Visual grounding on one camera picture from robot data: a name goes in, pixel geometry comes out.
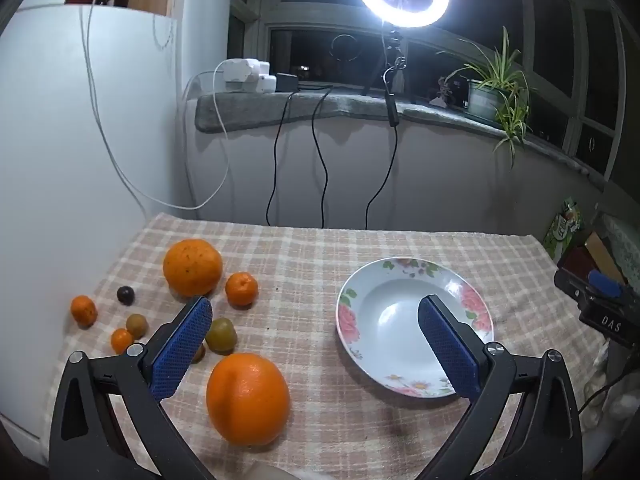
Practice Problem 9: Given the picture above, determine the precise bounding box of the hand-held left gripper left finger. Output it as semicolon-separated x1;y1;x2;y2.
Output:
48;296;221;480

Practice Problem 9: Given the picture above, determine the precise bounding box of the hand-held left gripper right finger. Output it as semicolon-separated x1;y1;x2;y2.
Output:
415;295;583;480

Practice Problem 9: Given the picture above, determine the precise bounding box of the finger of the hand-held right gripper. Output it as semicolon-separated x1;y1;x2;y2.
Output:
554;266;627;307

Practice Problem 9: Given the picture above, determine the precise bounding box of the larger brown round fruit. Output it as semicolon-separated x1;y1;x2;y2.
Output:
204;317;237;352

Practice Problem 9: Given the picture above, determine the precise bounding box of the tiny orange kumquat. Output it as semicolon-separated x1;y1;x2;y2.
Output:
110;328;135;355

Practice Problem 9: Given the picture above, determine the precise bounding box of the floral white plate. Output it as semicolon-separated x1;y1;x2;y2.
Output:
336;256;495;399

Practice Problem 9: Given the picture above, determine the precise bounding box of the large smooth orange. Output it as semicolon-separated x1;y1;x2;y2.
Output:
206;352;292;447

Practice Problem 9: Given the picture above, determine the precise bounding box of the large speckled orange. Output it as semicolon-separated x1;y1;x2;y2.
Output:
163;239;223;298

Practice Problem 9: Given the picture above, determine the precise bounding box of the dark red box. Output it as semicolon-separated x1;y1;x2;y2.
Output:
557;232;626;283

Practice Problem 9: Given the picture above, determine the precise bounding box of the pale printed cloth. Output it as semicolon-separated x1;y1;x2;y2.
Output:
599;212;640;281

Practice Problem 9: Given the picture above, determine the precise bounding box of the green snack packet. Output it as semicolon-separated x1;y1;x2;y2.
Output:
542;197;585;263

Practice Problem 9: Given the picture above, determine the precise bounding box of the medium mandarin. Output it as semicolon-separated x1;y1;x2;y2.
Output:
225;271;259;308

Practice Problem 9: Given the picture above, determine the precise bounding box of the small mandarin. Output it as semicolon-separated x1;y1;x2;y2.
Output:
70;295;99;328

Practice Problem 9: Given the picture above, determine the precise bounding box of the checkered tablecloth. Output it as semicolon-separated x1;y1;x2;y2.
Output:
42;212;608;480

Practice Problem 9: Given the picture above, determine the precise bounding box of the potted spider plant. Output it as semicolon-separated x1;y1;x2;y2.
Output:
440;27;535;167

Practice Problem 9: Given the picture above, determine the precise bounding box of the white cabinet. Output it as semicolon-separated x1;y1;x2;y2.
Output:
0;2;197;441

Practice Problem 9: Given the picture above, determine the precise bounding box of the small dark potted plant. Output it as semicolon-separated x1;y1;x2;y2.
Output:
431;74;467;109

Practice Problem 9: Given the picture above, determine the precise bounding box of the window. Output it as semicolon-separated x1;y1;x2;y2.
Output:
227;0;640;188

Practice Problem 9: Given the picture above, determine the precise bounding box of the white power strip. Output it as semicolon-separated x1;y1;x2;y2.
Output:
222;58;271;95

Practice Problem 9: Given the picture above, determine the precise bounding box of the black ring light cable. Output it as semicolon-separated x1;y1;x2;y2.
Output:
365;57;406;228

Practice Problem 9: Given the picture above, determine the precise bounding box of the long white cable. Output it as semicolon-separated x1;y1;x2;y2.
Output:
82;0;231;211

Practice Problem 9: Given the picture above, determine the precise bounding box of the black ring light stand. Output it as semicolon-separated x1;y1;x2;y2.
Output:
362;22;408;97

